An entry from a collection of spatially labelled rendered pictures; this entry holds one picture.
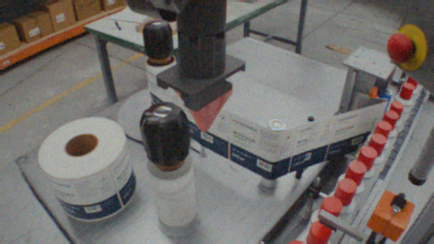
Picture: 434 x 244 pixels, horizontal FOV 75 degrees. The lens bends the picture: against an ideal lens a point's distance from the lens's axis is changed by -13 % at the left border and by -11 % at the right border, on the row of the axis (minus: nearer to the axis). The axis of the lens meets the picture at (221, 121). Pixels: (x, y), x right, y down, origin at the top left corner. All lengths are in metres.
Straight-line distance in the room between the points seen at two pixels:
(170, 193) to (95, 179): 0.17
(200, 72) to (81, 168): 0.39
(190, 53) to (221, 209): 0.46
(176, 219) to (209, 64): 0.37
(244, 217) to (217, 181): 0.12
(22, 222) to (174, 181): 0.49
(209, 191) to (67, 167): 0.33
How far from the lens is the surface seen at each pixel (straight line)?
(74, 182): 0.68
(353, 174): 0.59
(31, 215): 0.92
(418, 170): 0.60
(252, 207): 0.75
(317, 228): 0.49
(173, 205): 0.62
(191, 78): 0.38
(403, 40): 0.42
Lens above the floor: 1.48
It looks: 38 degrees down
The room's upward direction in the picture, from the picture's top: straight up
